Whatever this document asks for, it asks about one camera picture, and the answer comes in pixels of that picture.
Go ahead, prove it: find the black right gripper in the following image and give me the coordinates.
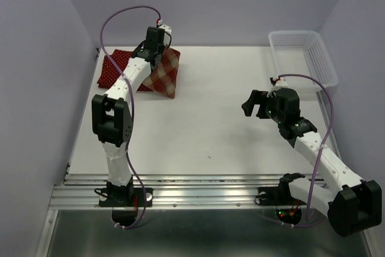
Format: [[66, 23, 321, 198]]
[[241, 89, 285, 124]]

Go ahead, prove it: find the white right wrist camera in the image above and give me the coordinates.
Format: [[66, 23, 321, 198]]
[[269, 76, 289, 94]]

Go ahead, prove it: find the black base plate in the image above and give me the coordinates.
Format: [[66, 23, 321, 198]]
[[254, 186, 298, 206], [94, 187, 153, 208]]

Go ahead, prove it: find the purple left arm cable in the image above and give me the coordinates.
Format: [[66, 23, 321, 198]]
[[99, 5, 162, 230]]

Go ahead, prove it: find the white plastic basket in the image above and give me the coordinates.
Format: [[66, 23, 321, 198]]
[[268, 30, 339, 88]]

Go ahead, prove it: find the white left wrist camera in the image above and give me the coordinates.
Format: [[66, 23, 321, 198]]
[[156, 19, 172, 38]]

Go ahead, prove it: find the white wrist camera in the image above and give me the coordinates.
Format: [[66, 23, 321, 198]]
[[269, 76, 289, 94], [156, 19, 172, 38]]

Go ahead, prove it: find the red polka dot skirt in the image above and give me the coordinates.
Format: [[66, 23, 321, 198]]
[[97, 49, 146, 89]]

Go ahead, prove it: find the red plaid skirt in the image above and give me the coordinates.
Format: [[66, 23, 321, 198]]
[[142, 48, 180, 99]]

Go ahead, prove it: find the aluminium mounting rail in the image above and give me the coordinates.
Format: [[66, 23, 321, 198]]
[[49, 173, 368, 209]]

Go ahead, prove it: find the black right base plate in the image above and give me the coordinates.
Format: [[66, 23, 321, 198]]
[[254, 186, 298, 206]]

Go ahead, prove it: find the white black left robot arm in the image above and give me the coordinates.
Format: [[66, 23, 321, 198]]
[[91, 26, 169, 205]]

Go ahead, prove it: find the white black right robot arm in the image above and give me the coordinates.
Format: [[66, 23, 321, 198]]
[[241, 88, 383, 237]]

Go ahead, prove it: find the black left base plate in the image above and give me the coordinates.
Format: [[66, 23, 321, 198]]
[[94, 187, 153, 208]]

